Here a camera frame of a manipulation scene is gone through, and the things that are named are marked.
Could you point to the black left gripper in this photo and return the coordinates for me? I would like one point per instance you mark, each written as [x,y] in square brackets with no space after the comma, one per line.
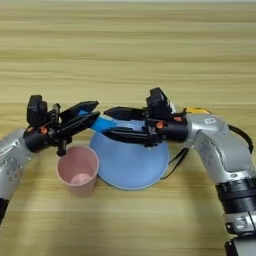
[40,138]

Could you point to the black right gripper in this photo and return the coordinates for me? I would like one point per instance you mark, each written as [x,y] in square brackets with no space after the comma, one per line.
[171,130]

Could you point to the small blue rectangular block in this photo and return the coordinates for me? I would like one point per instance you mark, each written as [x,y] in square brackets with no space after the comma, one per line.
[101,125]

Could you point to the light blue round plate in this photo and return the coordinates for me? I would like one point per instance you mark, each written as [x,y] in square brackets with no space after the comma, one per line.
[133,166]

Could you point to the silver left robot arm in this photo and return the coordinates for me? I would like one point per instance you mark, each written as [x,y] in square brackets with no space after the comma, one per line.
[11,160]

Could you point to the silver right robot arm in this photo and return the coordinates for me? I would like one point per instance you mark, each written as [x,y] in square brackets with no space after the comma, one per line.
[220,146]

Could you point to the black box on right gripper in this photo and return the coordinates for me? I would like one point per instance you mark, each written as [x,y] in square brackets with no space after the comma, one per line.
[158,103]

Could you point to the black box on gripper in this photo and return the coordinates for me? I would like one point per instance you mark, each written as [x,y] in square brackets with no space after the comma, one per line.
[36,111]
[158,103]

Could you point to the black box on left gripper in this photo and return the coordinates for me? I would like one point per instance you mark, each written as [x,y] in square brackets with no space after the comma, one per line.
[36,111]

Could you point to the pink plastic cup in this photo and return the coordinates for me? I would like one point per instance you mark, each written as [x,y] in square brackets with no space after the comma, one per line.
[78,180]

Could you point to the yellow and black tool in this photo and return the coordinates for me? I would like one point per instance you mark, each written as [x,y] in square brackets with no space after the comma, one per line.
[196,110]

